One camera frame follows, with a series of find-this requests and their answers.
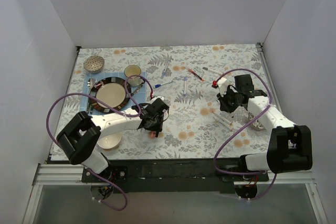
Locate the light blue pen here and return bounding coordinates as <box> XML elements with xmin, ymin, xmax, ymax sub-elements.
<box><xmin>161</xmin><ymin>61</ymin><xmax>170</xmax><ymax>79</ymax></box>

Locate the orange cap marker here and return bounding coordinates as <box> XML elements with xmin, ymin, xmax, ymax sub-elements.
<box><xmin>214</xmin><ymin>113</ymin><xmax>233</xmax><ymax>125</ymax></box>

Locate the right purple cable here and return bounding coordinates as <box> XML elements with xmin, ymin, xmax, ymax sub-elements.
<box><xmin>213</xmin><ymin>68</ymin><xmax>278</xmax><ymax>200</ymax></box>

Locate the patterned grey bowl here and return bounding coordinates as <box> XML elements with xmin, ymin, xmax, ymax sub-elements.
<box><xmin>83</xmin><ymin>55</ymin><xmax>105</xmax><ymax>74</ymax></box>

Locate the grey cap marker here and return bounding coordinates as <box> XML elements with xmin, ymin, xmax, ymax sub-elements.
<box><xmin>202</xmin><ymin>67</ymin><xmax>223</xmax><ymax>75</ymax></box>

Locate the floral tablecloth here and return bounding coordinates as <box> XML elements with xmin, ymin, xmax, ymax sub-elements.
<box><xmin>51</xmin><ymin>44</ymin><xmax>296</xmax><ymax>161</ymax></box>

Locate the floral dark bowl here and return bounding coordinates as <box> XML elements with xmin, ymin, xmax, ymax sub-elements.
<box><xmin>248</xmin><ymin>113</ymin><xmax>265</xmax><ymax>131</ymax></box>

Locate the aluminium frame rail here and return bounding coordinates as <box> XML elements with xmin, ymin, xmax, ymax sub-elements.
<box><xmin>33</xmin><ymin>162</ymin><xmax>316</xmax><ymax>187</ymax></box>

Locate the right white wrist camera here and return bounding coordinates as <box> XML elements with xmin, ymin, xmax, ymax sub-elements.
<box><xmin>212</xmin><ymin>77</ymin><xmax>228</xmax><ymax>97</ymax></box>

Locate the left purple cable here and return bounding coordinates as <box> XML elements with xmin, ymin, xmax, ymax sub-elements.
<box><xmin>46</xmin><ymin>74</ymin><xmax>155</xmax><ymax>211</ymax></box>

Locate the purple cable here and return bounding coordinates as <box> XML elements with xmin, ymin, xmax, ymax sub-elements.
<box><xmin>46</xmin><ymin>74</ymin><xmax>155</xmax><ymax>211</ymax></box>
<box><xmin>213</xmin><ymin>68</ymin><xmax>278</xmax><ymax>200</ymax></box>

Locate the dark rimmed plate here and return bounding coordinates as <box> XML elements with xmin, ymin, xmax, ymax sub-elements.
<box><xmin>89</xmin><ymin>77</ymin><xmax>132</xmax><ymax>111</ymax></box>

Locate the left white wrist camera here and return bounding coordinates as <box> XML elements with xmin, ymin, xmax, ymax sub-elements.
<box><xmin>149</xmin><ymin>95</ymin><xmax>166</xmax><ymax>104</ymax></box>

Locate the cream mug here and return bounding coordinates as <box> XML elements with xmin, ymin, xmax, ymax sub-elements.
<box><xmin>124</xmin><ymin>65</ymin><xmax>143</xmax><ymax>87</ymax></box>

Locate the blue cap pen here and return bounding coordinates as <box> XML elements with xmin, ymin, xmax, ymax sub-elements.
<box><xmin>154</xmin><ymin>81</ymin><xmax>173</xmax><ymax>89</ymax></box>

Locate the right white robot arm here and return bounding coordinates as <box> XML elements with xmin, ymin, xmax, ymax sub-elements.
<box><xmin>212</xmin><ymin>74</ymin><xmax>313</xmax><ymax>181</ymax></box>

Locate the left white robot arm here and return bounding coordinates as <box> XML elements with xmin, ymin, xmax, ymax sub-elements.
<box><xmin>56</xmin><ymin>97</ymin><xmax>169</xmax><ymax>182</ymax></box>

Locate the pink cap marker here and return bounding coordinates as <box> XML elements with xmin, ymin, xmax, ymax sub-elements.
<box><xmin>214</xmin><ymin>117</ymin><xmax>233</xmax><ymax>131</ymax></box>

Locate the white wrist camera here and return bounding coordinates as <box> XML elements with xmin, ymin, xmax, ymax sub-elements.
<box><xmin>212</xmin><ymin>77</ymin><xmax>228</xmax><ymax>97</ymax></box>
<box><xmin>149</xmin><ymin>95</ymin><xmax>166</xmax><ymax>104</ymax></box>

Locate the plain cream bowl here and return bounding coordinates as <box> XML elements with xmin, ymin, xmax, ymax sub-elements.
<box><xmin>97</xmin><ymin>132</ymin><xmax>122</xmax><ymax>150</ymax></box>

